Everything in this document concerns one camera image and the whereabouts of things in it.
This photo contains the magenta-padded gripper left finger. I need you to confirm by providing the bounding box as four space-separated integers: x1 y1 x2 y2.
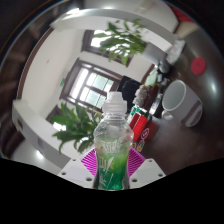
56 147 98 188

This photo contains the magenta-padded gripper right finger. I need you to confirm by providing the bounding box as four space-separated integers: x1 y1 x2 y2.
127 147 167 189

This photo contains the clear green-labelled drink bottle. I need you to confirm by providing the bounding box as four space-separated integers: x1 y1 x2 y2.
92 91 135 192

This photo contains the potted plant in white pot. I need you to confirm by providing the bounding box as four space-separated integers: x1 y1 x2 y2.
92 18 168 66
49 101 103 155

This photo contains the red plastic box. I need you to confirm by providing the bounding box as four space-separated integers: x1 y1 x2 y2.
128 106 153 133

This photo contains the small black flat device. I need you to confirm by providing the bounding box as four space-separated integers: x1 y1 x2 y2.
148 92 165 118

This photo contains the dark tray of small cups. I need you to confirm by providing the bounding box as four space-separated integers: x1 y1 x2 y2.
132 84 158 108

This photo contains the white ceramic mug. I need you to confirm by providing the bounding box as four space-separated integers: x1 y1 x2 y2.
161 79 204 129

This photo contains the black office chair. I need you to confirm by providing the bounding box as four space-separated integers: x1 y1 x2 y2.
116 75 143 105

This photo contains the flat round red coaster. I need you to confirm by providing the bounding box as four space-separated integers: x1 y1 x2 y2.
190 56 208 77

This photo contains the printed magazine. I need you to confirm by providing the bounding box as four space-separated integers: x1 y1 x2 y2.
166 39 186 65

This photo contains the dark-framed window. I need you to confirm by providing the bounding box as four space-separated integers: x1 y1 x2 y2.
81 28 135 68

